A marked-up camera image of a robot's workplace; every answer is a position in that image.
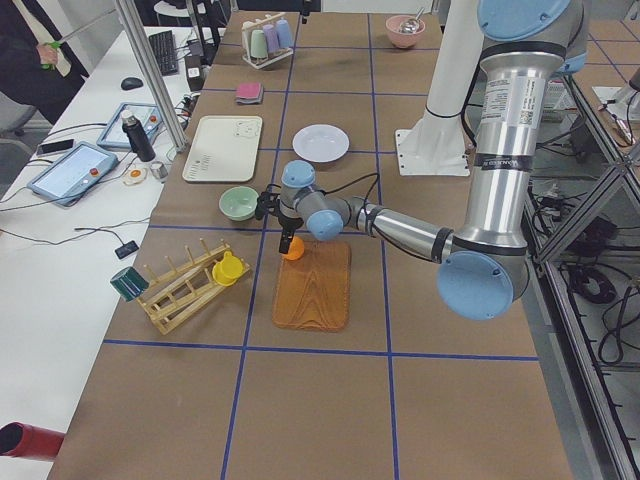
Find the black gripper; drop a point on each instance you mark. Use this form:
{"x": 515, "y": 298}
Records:
{"x": 288, "y": 223}

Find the orange fruit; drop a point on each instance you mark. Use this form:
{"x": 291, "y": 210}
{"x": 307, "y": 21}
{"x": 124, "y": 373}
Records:
{"x": 296, "y": 249}

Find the white round plate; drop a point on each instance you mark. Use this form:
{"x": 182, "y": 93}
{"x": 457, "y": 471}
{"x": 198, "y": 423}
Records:
{"x": 320, "y": 143}

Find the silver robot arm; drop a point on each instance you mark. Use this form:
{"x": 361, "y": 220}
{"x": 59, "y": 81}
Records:
{"x": 481, "y": 119}

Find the brown wooden tray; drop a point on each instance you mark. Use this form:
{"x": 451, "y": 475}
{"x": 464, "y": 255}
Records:
{"x": 313, "y": 293}

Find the cream bear tray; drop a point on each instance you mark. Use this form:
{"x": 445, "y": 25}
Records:
{"x": 224, "y": 149}

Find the green ceramic bowl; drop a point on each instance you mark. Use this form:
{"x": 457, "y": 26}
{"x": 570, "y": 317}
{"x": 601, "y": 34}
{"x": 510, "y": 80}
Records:
{"x": 238, "y": 203}

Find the yellow mug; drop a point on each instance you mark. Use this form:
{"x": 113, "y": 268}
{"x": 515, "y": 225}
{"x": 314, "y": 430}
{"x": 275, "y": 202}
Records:
{"x": 228, "y": 269}

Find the wooden cup rack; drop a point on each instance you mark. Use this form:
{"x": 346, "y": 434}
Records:
{"x": 184, "y": 289}

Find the small silver cup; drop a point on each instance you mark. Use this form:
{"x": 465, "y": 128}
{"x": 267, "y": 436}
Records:
{"x": 158, "y": 170}

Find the pink and grey cloth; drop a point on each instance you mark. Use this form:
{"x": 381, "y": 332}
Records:
{"x": 249, "y": 93}

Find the small black sensor puck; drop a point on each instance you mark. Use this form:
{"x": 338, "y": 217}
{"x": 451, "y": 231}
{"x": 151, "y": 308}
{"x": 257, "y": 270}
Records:
{"x": 126, "y": 249}

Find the dark green mug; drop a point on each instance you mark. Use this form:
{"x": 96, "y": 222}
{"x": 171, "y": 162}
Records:
{"x": 129, "y": 283}

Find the fried egg toy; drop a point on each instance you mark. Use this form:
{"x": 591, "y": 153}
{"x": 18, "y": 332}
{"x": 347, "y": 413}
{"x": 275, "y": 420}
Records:
{"x": 134, "y": 176}

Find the black water bottle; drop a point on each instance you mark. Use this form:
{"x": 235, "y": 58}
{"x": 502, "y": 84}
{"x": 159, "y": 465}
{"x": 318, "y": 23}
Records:
{"x": 138, "y": 138}

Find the far teach pendant tablet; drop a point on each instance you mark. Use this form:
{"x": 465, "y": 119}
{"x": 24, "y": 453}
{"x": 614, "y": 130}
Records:
{"x": 145, "y": 117}

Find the teach pendant tablet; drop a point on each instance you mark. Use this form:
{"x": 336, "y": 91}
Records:
{"x": 68, "y": 178}
{"x": 145, "y": 117}

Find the green tumbler cup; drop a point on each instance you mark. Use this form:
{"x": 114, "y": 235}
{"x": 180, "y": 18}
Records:
{"x": 258, "y": 46}

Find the purple tumbler cup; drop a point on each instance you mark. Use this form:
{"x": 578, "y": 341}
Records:
{"x": 271, "y": 37}

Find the blue tumbler cup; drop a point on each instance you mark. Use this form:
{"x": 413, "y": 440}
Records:
{"x": 284, "y": 33}

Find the white cup rack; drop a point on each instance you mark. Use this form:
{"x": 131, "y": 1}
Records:
{"x": 248, "y": 27}

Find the black computer mouse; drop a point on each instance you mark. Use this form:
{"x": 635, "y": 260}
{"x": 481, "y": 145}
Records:
{"x": 131, "y": 83}

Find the near teach pendant tablet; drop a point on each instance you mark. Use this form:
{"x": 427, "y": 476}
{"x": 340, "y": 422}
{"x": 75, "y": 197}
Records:
{"x": 68, "y": 178}

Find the black keyboard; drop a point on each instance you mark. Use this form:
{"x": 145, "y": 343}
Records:
{"x": 164, "y": 51}

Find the pink bowl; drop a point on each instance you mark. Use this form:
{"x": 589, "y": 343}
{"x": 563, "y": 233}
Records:
{"x": 400, "y": 39}

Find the metal spoon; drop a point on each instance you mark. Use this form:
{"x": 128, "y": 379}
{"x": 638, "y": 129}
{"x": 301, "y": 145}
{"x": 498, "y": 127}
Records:
{"x": 412, "y": 24}

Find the person in dark clothes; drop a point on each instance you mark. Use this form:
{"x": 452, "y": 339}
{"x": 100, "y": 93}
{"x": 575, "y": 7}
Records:
{"x": 33, "y": 71}

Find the red cylinder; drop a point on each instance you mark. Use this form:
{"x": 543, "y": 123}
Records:
{"x": 19, "y": 440}

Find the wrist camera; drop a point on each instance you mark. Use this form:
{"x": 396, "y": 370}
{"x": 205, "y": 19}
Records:
{"x": 266, "y": 204}

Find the aluminium frame post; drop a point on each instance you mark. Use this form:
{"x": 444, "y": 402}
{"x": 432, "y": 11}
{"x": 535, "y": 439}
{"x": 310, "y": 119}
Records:
{"x": 138, "y": 40}

